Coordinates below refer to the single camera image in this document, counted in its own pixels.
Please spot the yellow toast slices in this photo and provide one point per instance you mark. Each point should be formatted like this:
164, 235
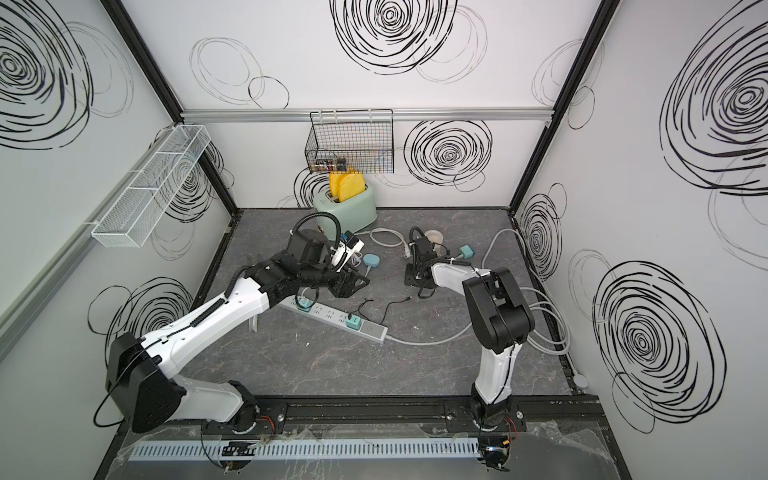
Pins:
344, 186

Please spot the blue earbud case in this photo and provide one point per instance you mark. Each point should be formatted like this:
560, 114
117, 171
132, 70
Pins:
371, 260

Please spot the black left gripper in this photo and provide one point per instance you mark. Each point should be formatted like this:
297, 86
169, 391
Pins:
345, 286

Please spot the white slotted cable duct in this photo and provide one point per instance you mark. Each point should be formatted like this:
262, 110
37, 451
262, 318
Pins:
304, 449

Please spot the white power strip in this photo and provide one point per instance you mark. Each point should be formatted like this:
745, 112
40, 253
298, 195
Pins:
336, 318

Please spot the teal charger with lilac cable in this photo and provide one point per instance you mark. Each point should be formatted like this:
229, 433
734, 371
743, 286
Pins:
304, 304

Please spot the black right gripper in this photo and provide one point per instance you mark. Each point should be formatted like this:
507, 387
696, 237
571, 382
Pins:
412, 276

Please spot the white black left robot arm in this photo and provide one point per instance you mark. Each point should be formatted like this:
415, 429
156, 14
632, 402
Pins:
144, 378

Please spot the mint green toaster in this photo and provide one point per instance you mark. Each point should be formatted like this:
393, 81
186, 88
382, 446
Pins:
354, 213

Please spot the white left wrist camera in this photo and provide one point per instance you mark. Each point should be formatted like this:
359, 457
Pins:
349, 245

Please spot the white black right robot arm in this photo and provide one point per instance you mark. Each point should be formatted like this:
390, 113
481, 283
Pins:
500, 319

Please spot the teal charger with white cable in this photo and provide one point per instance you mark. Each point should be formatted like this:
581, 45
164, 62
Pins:
466, 252

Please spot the metal kitchen tongs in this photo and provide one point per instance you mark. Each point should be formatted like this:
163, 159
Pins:
253, 323

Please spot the white wire wall shelf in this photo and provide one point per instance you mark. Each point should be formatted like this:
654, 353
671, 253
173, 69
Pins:
168, 183

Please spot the black wire wall basket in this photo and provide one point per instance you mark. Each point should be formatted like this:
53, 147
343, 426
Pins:
351, 141

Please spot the teal charger with black cable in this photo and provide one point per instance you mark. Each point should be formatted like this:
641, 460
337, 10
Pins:
353, 322

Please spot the clear plastic grain jar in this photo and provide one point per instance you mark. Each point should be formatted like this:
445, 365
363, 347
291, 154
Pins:
434, 236

